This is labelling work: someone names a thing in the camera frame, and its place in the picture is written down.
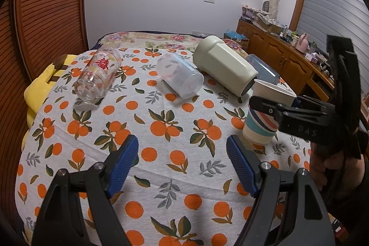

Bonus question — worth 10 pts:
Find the wooden louvered door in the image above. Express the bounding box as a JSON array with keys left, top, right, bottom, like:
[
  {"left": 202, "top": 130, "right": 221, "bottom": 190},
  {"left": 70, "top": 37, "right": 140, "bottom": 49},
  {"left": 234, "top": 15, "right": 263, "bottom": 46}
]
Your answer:
[{"left": 0, "top": 0, "right": 90, "bottom": 108}]

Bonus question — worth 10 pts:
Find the cream tumbler cup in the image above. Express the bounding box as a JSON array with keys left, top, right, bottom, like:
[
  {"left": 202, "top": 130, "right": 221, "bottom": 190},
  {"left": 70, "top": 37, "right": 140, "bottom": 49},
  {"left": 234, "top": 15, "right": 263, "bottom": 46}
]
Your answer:
[{"left": 193, "top": 36, "right": 259, "bottom": 97}]

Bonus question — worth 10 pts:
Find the yellow plush toy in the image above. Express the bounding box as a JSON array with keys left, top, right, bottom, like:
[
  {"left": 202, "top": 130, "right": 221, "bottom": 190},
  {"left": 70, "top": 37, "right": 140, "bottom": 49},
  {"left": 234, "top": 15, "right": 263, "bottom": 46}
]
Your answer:
[{"left": 23, "top": 53, "right": 77, "bottom": 145}]

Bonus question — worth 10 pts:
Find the pink kettle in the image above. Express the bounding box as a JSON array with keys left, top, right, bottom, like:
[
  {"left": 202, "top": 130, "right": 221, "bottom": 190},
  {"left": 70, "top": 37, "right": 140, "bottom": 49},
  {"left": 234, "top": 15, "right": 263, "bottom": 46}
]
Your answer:
[{"left": 295, "top": 33, "right": 311, "bottom": 54}]

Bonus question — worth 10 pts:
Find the translucent plastic cup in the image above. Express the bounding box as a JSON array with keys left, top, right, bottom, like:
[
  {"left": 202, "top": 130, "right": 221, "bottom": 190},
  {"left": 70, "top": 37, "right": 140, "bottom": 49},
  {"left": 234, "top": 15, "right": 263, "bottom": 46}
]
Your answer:
[{"left": 156, "top": 53, "right": 205, "bottom": 99}]

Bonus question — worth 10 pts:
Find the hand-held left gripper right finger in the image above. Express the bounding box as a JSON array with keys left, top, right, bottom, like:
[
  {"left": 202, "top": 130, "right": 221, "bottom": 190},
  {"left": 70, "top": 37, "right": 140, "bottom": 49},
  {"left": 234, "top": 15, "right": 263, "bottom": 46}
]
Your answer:
[{"left": 226, "top": 134, "right": 336, "bottom": 246}]

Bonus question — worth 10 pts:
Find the blue-grey plastic cup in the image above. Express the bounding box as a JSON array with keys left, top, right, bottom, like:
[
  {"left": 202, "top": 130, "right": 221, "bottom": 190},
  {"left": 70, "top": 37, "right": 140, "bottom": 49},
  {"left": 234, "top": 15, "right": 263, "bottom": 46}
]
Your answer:
[{"left": 245, "top": 54, "right": 281, "bottom": 86}]

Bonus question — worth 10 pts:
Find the cardboard box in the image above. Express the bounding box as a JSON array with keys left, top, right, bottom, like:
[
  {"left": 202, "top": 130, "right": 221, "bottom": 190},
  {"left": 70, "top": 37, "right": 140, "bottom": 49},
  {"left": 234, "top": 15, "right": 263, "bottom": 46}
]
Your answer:
[{"left": 255, "top": 14, "right": 283, "bottom": 34}]

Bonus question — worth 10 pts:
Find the floral blanket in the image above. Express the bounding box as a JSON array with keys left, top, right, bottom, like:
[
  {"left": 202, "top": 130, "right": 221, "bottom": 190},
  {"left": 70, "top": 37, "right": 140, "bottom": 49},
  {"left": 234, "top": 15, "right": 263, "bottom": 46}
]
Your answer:
[{"left": 96, "top": 31, "right": 245, "bottom": 52}]

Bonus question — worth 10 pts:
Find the grey window blind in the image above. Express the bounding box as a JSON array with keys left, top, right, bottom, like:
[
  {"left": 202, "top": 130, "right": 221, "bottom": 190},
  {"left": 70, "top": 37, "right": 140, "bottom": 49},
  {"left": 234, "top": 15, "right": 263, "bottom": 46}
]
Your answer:
[{"left": 297, "top": 0, "right": 369, "bottom": 60}]

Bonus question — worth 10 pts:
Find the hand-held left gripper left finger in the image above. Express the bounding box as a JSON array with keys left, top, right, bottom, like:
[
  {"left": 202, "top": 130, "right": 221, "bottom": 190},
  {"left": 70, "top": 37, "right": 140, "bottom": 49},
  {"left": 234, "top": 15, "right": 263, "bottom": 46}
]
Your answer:
[{"left": 31, "top": 134, "right": 140, "bottom": 246}]

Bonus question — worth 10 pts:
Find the striped paper cup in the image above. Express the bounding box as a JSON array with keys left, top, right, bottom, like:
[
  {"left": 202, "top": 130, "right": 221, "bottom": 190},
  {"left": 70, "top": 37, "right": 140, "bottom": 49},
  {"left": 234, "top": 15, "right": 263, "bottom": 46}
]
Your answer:
[{"left": 242, "top": 79, "right": 297, "bottom": 145}]

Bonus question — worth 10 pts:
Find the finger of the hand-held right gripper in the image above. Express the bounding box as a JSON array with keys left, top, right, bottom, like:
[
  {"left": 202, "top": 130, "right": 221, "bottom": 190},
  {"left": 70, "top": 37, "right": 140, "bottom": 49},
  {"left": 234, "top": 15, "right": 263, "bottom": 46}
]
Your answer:
[
  {"left": 249, "top": 95, "right": 325, "bottom": 143},
  {"left": 292, "top": 95, "right": 334, "bottom": 115}
]

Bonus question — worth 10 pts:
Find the blue plastic bag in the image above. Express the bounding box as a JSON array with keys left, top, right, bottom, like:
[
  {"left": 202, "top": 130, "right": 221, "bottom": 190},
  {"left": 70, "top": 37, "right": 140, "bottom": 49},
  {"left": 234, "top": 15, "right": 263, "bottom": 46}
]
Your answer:
[{"left": 224, "top": 28, "right": 249, "bottom": 42}]

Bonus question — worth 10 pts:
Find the wooden sideboard cabinet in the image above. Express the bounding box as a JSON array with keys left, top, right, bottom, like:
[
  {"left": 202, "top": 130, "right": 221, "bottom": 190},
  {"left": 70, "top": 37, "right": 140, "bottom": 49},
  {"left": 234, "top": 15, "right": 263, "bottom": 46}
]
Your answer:
[{"left": 236, "top": 18, "right": 338, "bottom": 102}]

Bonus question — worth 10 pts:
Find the orange fruit print tablecloth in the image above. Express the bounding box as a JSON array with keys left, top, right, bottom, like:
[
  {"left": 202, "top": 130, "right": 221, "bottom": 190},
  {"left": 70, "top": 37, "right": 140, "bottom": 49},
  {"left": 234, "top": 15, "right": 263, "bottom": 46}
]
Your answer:
[{"left": 16, "top": 47, "right": 320, "bottom": 246}]

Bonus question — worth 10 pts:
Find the person's right hand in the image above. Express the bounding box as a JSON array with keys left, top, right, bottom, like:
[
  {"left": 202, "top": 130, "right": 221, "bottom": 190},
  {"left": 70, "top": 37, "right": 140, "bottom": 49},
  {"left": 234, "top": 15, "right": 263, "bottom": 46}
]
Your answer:
[{"left": 310, "top": 145, "right": 351, "bottom": 188}]

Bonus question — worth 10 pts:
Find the clear glass cup red print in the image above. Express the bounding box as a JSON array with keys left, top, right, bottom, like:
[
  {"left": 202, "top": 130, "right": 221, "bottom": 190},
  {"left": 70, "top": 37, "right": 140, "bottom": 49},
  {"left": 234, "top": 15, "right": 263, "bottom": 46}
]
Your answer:
[{"left": 73, "top": 47, "right": 122, "bottom": 105}]

